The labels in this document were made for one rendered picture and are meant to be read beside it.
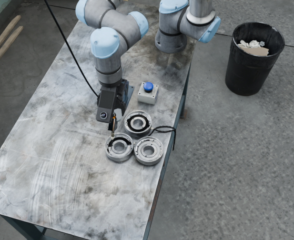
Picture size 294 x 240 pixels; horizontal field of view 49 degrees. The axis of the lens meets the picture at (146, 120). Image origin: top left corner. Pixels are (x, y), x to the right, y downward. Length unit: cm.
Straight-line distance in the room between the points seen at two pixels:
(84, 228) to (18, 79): 177
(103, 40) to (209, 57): 190
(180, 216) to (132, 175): 84
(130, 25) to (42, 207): 65
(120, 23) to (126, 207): 58
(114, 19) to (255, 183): 147
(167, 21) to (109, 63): 59
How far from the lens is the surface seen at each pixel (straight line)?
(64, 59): 154
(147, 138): 119
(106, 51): 86
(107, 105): 97
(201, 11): 130
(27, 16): 324
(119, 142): 120
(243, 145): 223
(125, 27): 92
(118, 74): 94
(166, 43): 150
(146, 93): 130
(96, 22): 99
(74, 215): 113
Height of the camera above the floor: 184
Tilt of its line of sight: 55 degrees down
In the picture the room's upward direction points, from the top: 1 degrees counter-clockwise
